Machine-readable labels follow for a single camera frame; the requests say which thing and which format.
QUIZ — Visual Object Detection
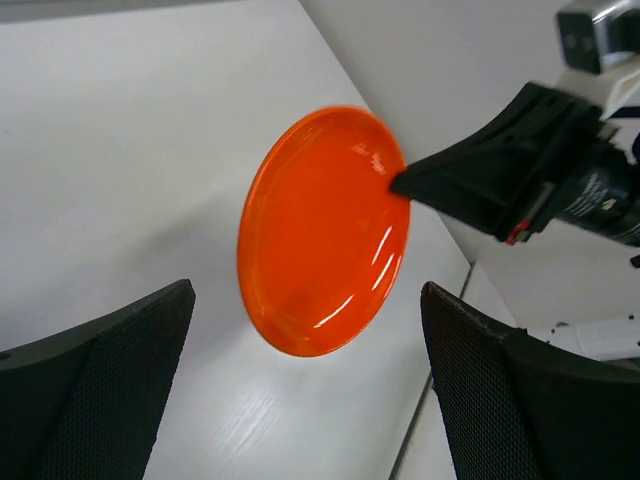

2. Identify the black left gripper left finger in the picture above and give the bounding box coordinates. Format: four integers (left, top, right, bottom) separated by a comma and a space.
1, 279, 196, 479

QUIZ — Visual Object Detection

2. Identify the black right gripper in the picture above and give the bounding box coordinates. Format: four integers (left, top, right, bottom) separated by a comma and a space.
390, 82, 639, 248

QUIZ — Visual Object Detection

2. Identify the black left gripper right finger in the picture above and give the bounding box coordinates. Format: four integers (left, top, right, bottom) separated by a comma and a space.
421, 282, 639, 479

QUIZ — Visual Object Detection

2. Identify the orange plastic plate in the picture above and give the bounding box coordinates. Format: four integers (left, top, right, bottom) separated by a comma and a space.
237, 105, 410, 357

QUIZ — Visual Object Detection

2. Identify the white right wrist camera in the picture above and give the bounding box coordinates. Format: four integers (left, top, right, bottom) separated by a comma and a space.
555, 1, 639, 119

